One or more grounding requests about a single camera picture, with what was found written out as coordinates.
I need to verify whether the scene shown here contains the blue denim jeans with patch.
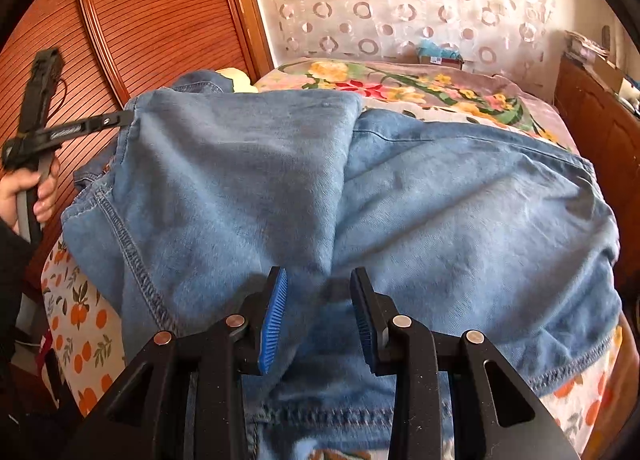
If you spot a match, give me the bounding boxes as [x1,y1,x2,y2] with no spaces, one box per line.
[62,88,620,459]

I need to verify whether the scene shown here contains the black sleeved left forearm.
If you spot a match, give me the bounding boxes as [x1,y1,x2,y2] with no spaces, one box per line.
[1,221,34,423]

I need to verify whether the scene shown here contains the person left hand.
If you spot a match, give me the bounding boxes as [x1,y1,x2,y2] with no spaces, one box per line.
[0,157,60,235]

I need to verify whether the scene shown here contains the wooden slatted wardrobe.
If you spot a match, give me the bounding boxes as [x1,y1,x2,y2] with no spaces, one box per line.
[0,0,276,291]

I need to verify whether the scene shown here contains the folded blue denim jeans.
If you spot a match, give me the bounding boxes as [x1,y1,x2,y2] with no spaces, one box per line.
[170,70,233,94]

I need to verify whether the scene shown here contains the orange fruit print bed sheet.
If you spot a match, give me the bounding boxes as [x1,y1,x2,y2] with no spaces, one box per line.
[41,239,639,459]

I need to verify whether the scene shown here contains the yellow pikachu plush toy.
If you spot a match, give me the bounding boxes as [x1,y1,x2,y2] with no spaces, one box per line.
[217,68,258,94]

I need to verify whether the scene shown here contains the pink floral blanket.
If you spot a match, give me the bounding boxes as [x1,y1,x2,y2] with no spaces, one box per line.
[256,59,578,154]

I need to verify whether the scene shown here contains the cardboard box with blue cloth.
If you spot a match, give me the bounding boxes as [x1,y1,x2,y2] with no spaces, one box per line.
[416,39,464,70]

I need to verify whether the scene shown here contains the wooden sideboard cabinet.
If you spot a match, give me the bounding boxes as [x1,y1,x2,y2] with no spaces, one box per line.
[554,56,640,294]

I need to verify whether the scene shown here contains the sheer curtain with pink circles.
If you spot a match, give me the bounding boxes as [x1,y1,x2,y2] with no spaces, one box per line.
[259,0,555,94]

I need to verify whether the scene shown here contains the cardboard box on cabinet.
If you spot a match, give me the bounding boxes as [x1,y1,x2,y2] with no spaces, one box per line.
[590,56,625,94]

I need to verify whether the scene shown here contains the stack of books and papers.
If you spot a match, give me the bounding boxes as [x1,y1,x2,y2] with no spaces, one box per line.
[565,30,610,63]

